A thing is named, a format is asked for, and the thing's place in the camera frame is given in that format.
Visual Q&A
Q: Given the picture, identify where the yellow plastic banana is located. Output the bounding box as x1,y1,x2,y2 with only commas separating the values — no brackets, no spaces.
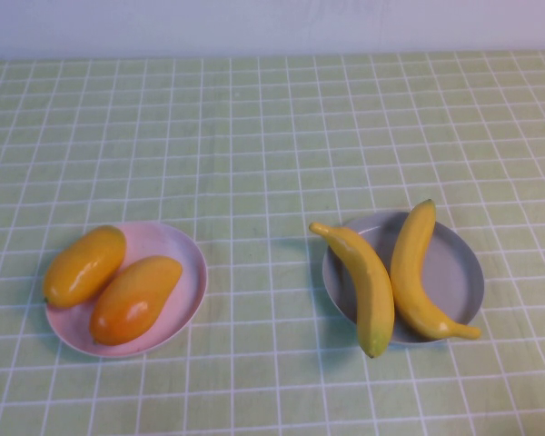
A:
308,221,396,360
390,198,482,342

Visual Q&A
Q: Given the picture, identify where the orange tinted plastic mango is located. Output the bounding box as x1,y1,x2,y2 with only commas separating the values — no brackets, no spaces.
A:
89,255,183,346

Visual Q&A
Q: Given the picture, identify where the yellow plastic mango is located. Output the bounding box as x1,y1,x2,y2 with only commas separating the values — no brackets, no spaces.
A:
43,225,128,310

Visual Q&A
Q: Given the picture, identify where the pink round plate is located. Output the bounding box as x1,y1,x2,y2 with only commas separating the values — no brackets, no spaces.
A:
45,221,209,360

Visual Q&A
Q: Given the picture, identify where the blue-grey round plate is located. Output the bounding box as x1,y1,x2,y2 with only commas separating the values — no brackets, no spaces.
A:
322,211,486,345

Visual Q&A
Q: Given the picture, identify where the green checkered tablecloth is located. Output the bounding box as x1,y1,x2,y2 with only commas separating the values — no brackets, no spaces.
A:
0,48,545,436

